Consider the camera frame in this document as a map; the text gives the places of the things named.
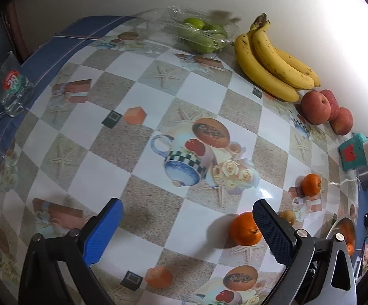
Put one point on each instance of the tangerine with stem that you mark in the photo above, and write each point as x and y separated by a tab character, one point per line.
311	184

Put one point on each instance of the printed checkered tablecloth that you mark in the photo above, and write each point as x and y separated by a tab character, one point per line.
139	152

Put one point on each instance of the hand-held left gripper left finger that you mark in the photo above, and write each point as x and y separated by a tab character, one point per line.
103	232

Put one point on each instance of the clear plastic clamshell box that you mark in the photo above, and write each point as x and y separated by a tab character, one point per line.
171	16

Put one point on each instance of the teal toy box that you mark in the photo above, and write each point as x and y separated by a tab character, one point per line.
350	152

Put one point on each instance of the glass mug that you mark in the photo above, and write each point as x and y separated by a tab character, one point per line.
9	82

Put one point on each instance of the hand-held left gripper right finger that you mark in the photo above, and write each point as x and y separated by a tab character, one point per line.
273	232

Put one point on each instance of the stainless steel basin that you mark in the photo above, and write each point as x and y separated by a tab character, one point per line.
336	225

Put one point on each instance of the brown wooden rail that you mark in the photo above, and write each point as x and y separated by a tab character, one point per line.
14	31

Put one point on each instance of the yellow banana bunch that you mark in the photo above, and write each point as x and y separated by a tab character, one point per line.
266	70

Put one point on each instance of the brown longan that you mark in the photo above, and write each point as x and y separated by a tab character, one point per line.
288	217

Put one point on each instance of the red apple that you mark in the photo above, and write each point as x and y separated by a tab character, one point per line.
342	121
334	101
316	107

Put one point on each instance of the pile of green jujubes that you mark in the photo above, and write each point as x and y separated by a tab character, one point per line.
193	23

